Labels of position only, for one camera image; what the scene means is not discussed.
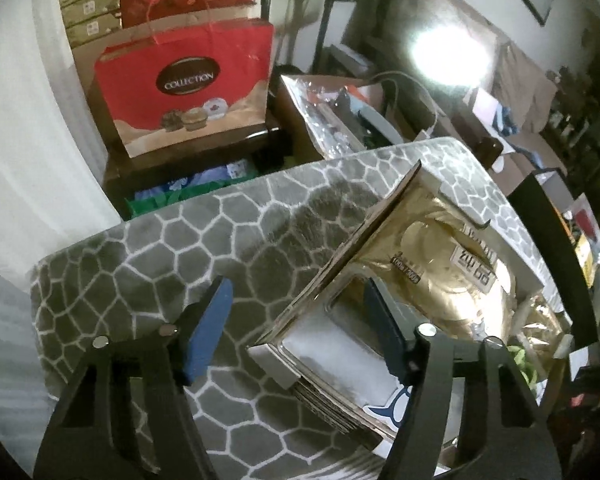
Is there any green bag under table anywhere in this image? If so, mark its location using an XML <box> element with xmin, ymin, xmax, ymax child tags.
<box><xmin>125</xmin><ymin>174</ymin><xmax>257</xmax><ymax>218</ymax></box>

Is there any small gold foil packet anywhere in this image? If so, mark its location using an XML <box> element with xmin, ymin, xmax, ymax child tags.
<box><xmin>509</xmin><ymin>294</ymin><xmax>565</xmax><ymax>361</ymax></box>

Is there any large gold foil packet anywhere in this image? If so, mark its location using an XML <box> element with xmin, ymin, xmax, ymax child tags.
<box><xmin>354</xmin><ymin>181</ymin><xmax>517</xmax><ymax>341</ymax></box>

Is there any grey honeycomb pattern mat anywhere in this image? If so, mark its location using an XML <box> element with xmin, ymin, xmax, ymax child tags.
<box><xmin>31</xmin><ymin>138</ymin><xmax>546</xmax><ymax>479</ymax></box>

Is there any dark wooden side table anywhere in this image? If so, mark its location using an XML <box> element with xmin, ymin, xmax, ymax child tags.
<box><xmin>87</xmin><ymin>84</ymin><xmax>292</xmax><ymax>220</ymax></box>

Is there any blue whale sticker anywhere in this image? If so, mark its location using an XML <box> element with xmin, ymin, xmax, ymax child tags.
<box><xmin>365</xmin><ymin>387</ymin><xmax>412</xmax><ymax>430</ymax></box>

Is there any clear plastic wrapped box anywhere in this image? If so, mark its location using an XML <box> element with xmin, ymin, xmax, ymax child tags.
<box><xmin>275</xmin><ymin>75</ymin><xmax>406</xmax><ymax>164</ymax></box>

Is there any red collection paper bag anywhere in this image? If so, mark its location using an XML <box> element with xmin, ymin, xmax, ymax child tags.
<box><xmin>94</xmin><ymin>18</ymin><xmax>274</xmax><ymax>158</ymax></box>

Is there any cardboard storage box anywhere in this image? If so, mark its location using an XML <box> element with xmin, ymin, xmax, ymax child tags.
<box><xmin>249</xmin><ymin>165</ymin><xmax>571</xmax><ymax>479</ymax></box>

